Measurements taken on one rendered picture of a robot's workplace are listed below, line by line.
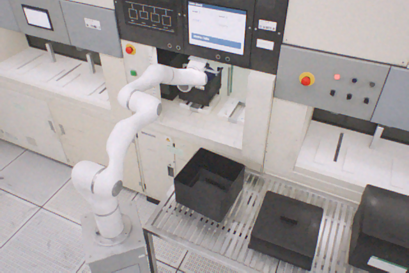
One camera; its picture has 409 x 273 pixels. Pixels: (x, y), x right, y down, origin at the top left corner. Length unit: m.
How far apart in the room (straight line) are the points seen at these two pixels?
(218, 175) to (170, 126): 0.44
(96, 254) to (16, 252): 1.20
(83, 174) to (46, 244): 1.38
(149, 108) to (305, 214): 0.89
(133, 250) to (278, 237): 0.68
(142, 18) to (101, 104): 0.82
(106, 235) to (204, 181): 0.59
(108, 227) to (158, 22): 1.01
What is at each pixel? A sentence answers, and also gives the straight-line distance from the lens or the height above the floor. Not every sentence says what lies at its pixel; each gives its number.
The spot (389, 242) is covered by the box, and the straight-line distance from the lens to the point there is 1.68.
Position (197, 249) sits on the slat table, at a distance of 1.78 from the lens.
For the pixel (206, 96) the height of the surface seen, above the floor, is 1.02.
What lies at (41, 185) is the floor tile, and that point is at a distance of 3.29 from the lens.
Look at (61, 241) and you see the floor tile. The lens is 2.89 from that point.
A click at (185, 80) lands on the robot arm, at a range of 1.89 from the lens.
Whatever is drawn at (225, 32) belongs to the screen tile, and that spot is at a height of 1.56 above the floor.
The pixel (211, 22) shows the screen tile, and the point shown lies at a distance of 1.70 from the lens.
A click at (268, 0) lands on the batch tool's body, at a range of 1.57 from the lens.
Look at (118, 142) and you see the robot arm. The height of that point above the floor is 1.24.
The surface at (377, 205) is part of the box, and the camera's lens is 1.78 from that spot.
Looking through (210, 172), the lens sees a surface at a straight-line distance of 2.06.
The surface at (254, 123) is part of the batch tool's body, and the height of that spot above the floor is 1.12.
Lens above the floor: 2.29
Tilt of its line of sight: 39 degrees down
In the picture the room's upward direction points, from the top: straight up
